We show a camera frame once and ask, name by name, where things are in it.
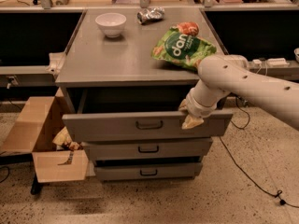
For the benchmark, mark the snack packet in box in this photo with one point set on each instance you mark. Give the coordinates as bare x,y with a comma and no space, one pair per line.
64,140

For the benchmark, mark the grey bottom drawer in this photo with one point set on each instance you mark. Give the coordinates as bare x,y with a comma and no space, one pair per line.
156,171

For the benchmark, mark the grey top drawer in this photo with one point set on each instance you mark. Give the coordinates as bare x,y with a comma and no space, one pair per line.
100,127

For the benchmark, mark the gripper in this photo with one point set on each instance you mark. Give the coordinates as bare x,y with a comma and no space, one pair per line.
195,108

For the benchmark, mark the grey drawer cabinet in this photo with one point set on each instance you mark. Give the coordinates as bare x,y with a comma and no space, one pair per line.
118,75

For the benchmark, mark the white bowl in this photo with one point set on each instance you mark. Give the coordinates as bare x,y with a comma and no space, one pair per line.
111,24

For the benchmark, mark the grey drawer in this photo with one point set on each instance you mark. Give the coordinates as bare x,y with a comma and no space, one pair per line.
156,171
147,149
100,127

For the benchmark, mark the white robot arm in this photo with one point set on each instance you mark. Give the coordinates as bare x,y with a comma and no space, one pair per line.
220,75

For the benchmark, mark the open cardboard box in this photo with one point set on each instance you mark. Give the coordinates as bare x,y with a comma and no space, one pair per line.
33,132

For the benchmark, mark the white power strip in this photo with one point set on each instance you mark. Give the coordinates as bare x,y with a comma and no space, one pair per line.
273,62

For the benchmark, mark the crumpled silver foil bag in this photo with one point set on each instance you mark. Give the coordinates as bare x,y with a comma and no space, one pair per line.
153,14

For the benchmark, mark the green chip bag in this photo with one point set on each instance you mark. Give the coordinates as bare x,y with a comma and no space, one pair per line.
182,50

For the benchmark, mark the grey middle drawer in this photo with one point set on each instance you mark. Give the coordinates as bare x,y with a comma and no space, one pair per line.
147,149

